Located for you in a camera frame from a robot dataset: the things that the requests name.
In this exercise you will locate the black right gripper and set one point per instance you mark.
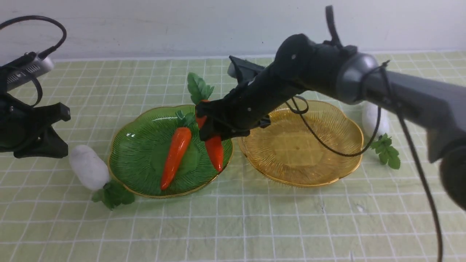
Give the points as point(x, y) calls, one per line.
point(244, 106)

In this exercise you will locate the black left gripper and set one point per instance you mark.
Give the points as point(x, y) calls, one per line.
point(19, 134)

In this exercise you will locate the orange toy carrot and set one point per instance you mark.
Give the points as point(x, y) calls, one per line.
point(179, 144)
point(201, 92)

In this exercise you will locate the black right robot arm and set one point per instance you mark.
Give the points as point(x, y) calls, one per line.
point(350, 77)

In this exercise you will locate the left white toy radish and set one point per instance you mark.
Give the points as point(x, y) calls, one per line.
point(94, 174)

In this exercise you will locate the white toy radish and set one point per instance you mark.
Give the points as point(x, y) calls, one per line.
point(94, 174)
point(375, 123)

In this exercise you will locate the green ribbed glass plate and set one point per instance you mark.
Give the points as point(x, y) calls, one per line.
point(140, 148)

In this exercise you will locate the amber ribbed glass plate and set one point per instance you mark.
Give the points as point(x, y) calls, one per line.
point(287, 152)

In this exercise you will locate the right white toy radish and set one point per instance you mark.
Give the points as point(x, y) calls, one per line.
point(375, 123)

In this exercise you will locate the green checkered tablecloth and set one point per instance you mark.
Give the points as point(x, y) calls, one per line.
point(373, 215)

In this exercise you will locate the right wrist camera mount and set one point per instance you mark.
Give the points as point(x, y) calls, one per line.
point(243, 70)

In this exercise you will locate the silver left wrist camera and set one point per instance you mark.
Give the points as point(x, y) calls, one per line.
point(21, 70)

